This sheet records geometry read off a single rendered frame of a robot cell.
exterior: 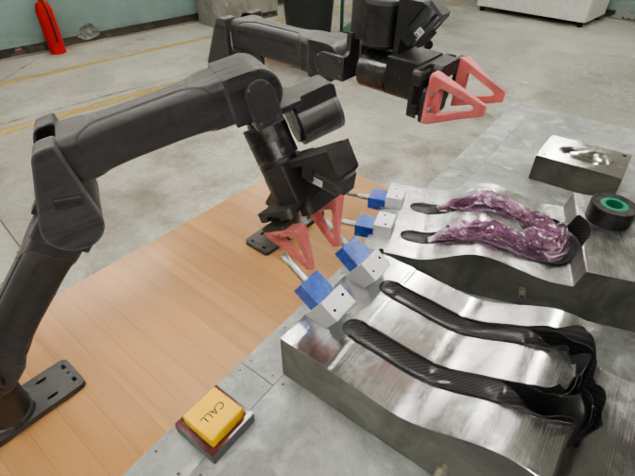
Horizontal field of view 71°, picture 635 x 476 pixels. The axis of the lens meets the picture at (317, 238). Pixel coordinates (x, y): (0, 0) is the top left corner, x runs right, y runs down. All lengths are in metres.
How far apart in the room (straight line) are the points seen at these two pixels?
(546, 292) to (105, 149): 0.74
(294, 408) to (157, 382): 0.22
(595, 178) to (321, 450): 0.94
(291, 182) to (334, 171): 0.07
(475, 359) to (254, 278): 0.45
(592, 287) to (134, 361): 0.78
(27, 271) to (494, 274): 0.72
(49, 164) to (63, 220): 0.07
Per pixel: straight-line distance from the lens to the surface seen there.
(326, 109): 0.59
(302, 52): 0.76
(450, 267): 0.87
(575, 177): 1.30
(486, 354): 0.68
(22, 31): 5.89
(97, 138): 0.52
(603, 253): 0.93
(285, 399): 0.72
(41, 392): 0.83
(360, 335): 0.69
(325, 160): 0.51
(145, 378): 0.79
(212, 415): 0.68
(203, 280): 0.92
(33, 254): 0.59
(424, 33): 0.65
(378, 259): 0.75
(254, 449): 0.69
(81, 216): 0.55
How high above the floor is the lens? 1.42
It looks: 39 degrees down
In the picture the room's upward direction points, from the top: straight up
